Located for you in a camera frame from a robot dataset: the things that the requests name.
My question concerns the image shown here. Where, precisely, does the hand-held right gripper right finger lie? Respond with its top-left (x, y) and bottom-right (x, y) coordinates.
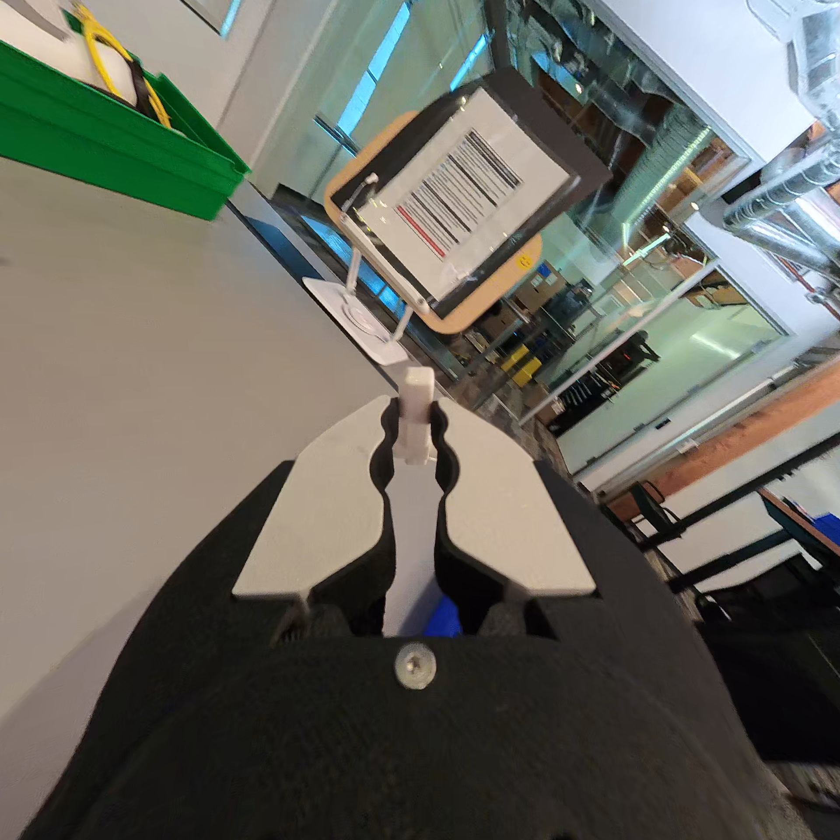
top-left (430, 397), bottom-right (598, 637)

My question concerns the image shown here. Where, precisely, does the silver ventilation duct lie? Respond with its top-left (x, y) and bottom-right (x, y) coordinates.
top-left (722, 0), bottom-right (840, 283)

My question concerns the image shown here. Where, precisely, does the instruction sheet display stand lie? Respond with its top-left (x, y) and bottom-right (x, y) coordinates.
top-left (323, 69), bottom-right (614, 334)

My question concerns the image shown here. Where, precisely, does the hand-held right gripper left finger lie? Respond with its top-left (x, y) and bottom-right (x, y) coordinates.
top-left (231, 394), bottom-right (403, 636)

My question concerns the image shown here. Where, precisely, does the glass railing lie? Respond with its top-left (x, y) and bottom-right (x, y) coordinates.
top-left (262, 0), bottom-right (752, 421)

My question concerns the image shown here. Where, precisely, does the grey desk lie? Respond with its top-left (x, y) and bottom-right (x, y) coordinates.
top-left (0, 157), bottom-right (460, 840)

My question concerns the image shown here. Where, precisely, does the wooden top high table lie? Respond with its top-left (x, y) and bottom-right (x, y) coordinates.
top-left (755, 486), bottom-right (840, 578)

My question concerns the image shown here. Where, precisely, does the green plastic bin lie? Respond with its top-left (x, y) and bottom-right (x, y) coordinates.
top-left (0, 39), bottom-right (252, 223)

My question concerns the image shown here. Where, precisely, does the white document stand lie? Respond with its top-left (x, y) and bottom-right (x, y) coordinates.
top-left (302, 172), bottom-right (434, 365)

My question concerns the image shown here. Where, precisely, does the laminated instruction sheet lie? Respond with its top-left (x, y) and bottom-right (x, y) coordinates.
top-left (351, 88), bottom-right (581, 299)

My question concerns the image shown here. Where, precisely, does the white roll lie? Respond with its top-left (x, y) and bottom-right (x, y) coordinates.
top-left (0, 0), bottom-right (142, 106)

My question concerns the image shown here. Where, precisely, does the small white plastic piece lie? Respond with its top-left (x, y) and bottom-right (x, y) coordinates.
top-left (392, 366), bottom-right (439, 467)

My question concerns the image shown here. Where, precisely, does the yellow network cable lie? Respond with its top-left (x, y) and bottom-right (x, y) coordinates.
top-left (71, 0), bottom-right (173, 129)

